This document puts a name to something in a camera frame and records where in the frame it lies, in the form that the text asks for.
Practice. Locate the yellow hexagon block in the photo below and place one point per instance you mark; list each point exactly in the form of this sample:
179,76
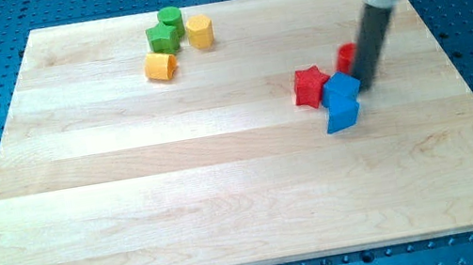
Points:
199,29

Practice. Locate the yellow half-round block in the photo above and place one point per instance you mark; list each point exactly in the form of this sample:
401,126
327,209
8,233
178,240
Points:
160,66

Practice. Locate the red star block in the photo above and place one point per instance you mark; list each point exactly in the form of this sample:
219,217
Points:
308,86

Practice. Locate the green star block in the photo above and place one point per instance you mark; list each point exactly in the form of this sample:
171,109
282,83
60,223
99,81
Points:
163,38

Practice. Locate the green cylinder block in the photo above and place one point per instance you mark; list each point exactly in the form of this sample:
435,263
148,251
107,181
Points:
172,16

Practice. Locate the blue wedge block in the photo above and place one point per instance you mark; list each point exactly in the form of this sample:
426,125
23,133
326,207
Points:
342,114

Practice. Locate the blue cube block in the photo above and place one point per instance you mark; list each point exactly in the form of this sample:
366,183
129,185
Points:
341,84

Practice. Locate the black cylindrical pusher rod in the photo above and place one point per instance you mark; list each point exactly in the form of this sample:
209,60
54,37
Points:
370,40

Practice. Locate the light wooden board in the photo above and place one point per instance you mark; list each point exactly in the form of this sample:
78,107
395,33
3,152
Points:
219,166

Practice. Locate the red cylinder block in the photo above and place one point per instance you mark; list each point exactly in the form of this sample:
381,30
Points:
345,57

